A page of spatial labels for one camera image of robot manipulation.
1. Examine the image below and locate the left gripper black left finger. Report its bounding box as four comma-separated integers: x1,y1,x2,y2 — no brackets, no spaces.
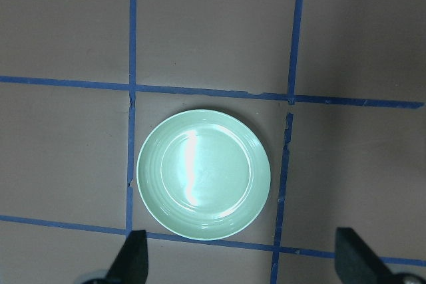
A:
105,230,148,284

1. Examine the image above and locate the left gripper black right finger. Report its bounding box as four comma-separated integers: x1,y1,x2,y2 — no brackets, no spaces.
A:
334,227,397,284

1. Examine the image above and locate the brown paper table mat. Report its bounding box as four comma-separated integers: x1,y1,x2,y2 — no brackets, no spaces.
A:
1,0,425,283

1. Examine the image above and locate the far green plate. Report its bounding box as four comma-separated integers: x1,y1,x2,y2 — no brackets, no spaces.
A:
136,109,271,241

